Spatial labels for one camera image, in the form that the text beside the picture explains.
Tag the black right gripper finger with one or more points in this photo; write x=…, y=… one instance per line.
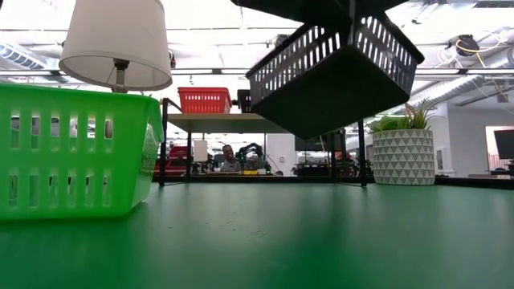
x=353, y=34

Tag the red plastic basket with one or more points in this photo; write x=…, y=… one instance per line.
x=205, y=90

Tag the green plastic basket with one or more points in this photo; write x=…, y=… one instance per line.
x=80, y=160

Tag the black background robot arm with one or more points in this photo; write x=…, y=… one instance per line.
x=253, y=149

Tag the dark monitor screen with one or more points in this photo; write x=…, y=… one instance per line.
x=311, y=146

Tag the potted plant in patterned pot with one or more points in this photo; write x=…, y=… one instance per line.
x=403, y=160

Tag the person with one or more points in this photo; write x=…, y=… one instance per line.
x=229, y=154

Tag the white board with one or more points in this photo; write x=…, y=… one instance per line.
x=201, y=150

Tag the red tool cabinet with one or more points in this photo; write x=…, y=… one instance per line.
x=176, y=154

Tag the white lamp shade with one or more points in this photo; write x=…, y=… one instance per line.
x=116, y=56

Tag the wooden shelf with black frame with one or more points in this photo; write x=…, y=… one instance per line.
x=217, y=122

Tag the black table frame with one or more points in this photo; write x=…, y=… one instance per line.
x=261, y=180

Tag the dark wall screen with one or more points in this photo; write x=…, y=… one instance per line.
x=505, y=144

